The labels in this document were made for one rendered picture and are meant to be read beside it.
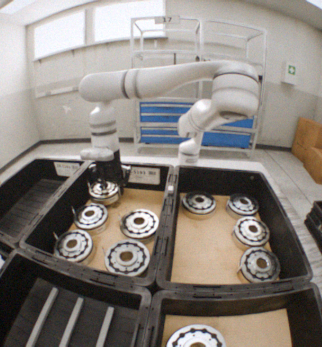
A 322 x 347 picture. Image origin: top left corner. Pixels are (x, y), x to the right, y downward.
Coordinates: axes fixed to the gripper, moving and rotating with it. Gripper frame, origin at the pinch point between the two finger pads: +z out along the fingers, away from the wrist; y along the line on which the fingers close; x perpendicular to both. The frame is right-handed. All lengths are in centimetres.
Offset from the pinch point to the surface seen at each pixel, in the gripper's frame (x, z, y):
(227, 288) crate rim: 30.5, -5.6, -29.7
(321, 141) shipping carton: -217, 37, -279
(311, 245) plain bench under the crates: 7, 18, -77
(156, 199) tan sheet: -2.5, 4.3, -13.3
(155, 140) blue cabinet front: -182, 52, 16
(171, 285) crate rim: 30.3, -5.7, -20.8
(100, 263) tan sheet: 23.5, 4.2, -3.9
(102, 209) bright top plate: 7.7, 1.3, 1.0
